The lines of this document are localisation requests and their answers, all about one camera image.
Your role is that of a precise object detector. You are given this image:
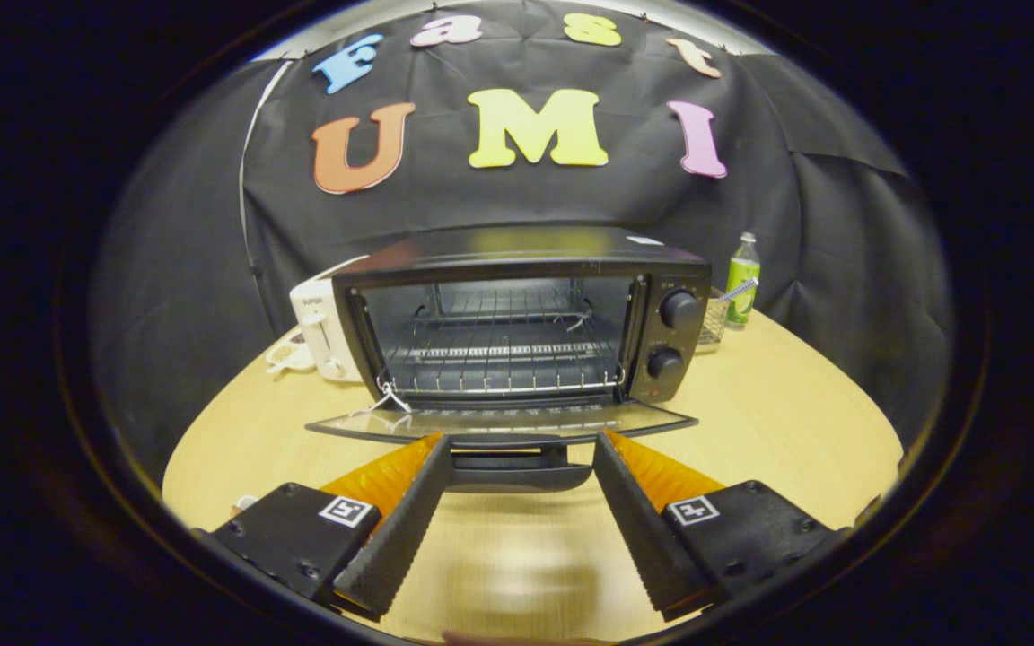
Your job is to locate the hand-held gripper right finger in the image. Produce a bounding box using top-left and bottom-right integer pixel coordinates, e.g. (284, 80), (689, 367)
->
(592, 431), (850, 622)

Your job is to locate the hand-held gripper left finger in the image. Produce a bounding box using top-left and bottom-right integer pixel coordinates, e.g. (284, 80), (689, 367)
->
(192, 432), (455, 622)

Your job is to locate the black toaster oven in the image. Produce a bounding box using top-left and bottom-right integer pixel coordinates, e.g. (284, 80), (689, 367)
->
(305, 224), (714, 493)

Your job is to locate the white pop-up toaster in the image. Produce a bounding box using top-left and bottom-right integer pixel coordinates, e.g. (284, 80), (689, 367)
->
(290, 256), (370, 384)

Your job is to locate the small white seed dish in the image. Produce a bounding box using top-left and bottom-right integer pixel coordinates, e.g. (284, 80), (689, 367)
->
(264, 327), (316, 375)

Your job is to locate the green drink bottle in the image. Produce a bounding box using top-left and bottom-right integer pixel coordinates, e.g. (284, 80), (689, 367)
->
(725, 232), (762, 327)

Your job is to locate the white string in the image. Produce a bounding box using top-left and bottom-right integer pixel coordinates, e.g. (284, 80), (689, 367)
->
(357, 377), (413, 415)

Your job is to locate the wire mesh basket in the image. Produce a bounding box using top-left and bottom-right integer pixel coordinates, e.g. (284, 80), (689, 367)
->
(697, 292), (733, 349)

